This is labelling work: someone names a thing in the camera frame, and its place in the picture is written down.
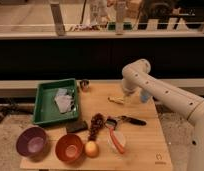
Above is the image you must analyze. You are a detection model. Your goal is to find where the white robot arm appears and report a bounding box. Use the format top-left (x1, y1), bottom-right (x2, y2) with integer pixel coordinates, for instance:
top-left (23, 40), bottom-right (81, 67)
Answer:
top-left (122, 59), bottom-right (204, 171)

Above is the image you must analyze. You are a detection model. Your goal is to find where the blue cup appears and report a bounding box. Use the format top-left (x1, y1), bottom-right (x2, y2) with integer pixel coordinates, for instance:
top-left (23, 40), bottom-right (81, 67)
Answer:
top-left (140, 89), bottom-right (151, 103)

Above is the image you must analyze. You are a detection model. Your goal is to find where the small metal cup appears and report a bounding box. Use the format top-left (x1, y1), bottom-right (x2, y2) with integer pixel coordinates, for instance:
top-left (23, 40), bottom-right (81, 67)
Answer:
top-left (80, 79), bottom-right (89, 92)

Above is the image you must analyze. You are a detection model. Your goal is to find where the wooden board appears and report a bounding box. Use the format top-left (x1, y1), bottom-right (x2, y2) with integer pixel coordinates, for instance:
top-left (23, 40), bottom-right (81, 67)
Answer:
top-left (20, 82), bottom-right (172, 171)

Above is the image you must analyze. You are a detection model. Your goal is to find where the dark red grape bunch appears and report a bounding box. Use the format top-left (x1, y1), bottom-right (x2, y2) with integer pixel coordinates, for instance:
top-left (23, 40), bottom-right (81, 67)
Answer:
top-left (88, 113), bottom-right (104, 141)

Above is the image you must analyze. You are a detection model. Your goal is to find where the clear round lid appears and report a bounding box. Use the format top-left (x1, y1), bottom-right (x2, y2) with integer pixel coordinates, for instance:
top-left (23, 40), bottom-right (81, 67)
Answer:
top-left (107, 131), bottom-right (126, 152)

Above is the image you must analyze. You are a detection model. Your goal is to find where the dark rectangular sponge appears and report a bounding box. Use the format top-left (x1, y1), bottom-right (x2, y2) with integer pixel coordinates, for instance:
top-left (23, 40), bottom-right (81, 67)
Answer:
top-left (66, 121), bottom-right (88, 133)

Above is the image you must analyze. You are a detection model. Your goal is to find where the clear plastic bag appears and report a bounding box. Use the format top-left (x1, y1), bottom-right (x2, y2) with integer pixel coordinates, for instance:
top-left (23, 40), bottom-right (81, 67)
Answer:
top-left (54, 88), bottom-right (74, 113)

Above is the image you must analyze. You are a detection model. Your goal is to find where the yellow round fruit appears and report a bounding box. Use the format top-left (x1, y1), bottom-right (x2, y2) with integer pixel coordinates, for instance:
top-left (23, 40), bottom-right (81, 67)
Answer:
top-left (85, 141), bottom-right (99, 158)

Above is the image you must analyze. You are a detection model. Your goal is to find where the green plastic tray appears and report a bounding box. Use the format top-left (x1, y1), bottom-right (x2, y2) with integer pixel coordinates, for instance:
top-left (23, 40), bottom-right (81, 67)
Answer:
top-left (33, 78), bottom-right (79, 126)

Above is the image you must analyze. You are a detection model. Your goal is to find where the orange bowl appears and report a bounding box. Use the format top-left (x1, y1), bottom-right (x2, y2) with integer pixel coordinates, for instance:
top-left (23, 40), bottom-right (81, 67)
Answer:
top-left (55, 134), bottom-right (84, 163)

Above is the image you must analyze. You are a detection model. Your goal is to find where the purple bowl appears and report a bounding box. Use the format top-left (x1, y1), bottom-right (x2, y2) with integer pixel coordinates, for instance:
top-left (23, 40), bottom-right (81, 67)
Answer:
top-left (16, 127), bottom-right (47, 157)

